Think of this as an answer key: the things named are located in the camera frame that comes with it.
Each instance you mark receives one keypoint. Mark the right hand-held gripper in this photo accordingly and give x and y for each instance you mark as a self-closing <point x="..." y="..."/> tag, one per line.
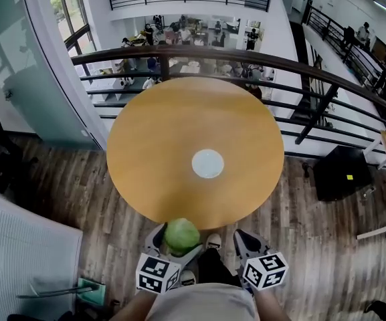
<point x="266" y="273"/>

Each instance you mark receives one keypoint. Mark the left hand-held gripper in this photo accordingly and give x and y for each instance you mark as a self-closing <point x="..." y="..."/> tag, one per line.
<point x="152" y="274"/>

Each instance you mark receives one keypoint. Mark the green round vegetable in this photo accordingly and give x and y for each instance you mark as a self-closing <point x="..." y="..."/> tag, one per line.
<point x="182" y="236"/>

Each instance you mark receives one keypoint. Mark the white round dish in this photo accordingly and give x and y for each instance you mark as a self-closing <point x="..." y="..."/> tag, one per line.
<point x="207" y="164"/>

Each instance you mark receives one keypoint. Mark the person's left forearm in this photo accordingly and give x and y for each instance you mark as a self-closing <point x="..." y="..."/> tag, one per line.
<point x="136" y="308"/>

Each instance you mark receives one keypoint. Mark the person's right forearm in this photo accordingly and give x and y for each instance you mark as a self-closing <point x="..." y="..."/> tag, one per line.
<point x="269" y="306"/>

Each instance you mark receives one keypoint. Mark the person's white shoe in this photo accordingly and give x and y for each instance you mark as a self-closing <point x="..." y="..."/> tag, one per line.
<point x="214" y="241"/>
<point x="188" y="277"/>

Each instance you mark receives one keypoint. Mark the person's black trousers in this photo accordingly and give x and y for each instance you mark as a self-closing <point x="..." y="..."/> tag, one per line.
<point x="214" y="269"/>

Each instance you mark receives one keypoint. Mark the person's grey shirt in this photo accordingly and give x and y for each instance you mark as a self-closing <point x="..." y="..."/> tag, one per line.
<point x="202" y="304"/>

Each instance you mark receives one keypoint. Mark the green dustpan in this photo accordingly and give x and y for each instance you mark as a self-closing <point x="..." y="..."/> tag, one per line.
<point x="92" y="291"/>

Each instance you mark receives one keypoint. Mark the black box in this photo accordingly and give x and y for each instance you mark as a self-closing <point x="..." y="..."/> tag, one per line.
<point x="341" y="172"/>

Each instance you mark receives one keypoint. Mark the white ribbed panel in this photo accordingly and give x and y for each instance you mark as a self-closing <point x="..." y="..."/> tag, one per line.
<point x="18" y="252"/>

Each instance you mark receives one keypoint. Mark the dark curved balcony railing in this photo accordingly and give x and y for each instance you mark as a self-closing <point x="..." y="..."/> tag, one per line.
<point x="279" y="63"/>

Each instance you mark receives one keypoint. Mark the black chair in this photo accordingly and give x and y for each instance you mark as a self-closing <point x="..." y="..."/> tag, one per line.
<point x="2" y="152"/>

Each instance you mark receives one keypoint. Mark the black side balcony railing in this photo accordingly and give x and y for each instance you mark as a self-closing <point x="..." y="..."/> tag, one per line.
<point x="343" y="42"/>

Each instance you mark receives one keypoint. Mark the black framed window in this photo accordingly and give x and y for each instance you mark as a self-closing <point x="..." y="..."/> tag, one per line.
<point x="74" y="18"/>

